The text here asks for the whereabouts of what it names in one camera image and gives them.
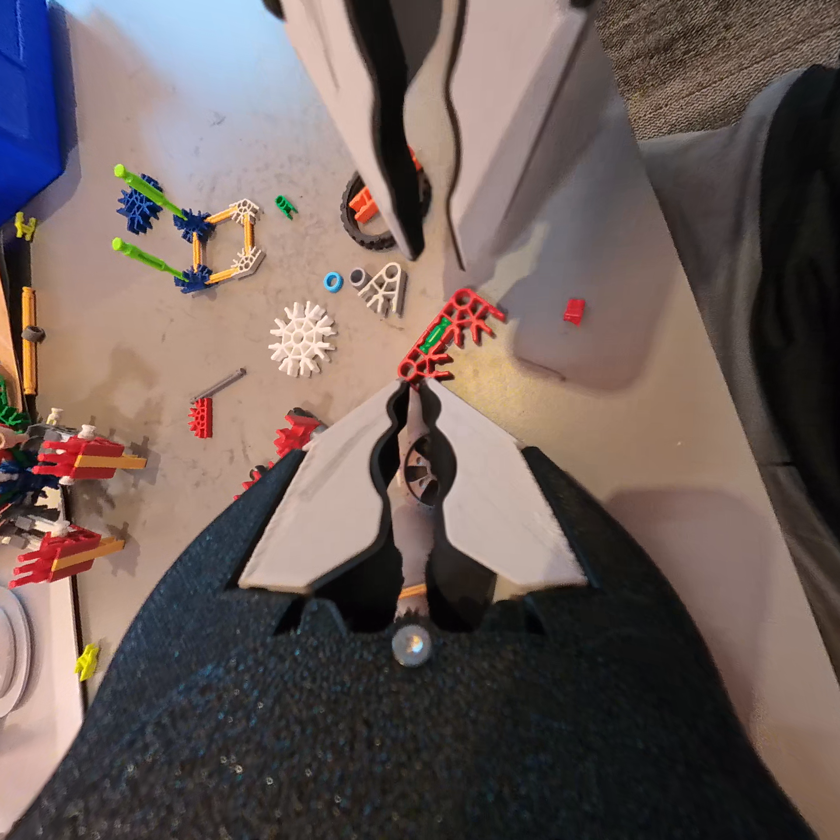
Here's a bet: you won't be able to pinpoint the yellow rod with grey spacer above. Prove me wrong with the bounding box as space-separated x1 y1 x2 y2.
20 287 46 396

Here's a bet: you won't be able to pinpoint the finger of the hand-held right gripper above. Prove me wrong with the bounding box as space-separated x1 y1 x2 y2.
402 0 596 271
279 0 439 261

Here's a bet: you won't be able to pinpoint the blue snowflake connector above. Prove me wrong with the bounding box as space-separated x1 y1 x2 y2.
117 174 164 235

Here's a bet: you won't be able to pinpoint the white snowflake connector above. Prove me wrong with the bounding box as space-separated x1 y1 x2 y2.
268 301 338 378

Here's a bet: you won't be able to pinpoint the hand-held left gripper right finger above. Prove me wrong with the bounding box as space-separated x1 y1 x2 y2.
419 378 589 592

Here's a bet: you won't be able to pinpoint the red connectors with black rollers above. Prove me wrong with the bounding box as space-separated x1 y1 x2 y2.
233 407 329 503

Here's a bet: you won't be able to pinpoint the red connectors with green rod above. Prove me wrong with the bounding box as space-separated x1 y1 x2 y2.
397 287 508 383

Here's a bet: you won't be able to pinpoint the black tyre with orange connector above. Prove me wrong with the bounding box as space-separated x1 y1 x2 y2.
339 147 434 253

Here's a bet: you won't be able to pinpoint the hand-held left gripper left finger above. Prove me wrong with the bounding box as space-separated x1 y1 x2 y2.
238 379 411 597

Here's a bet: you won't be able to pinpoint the multicolour construction toy model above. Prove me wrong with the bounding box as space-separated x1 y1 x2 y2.
0 374 148 592

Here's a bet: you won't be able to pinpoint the white round plate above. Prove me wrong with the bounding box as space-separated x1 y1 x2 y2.
0 586 34 719

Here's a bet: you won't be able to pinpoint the person's grey trouser leg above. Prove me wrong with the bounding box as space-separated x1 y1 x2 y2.
640 66 840 664

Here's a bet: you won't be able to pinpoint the white fan connector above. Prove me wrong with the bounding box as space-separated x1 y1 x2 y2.
357 262 408 318

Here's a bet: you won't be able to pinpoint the blue plastic bin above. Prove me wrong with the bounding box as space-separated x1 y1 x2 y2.
0 0 70 227

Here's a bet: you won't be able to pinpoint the square rod and connector frame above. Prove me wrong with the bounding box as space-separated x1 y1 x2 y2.
112 164 266 295

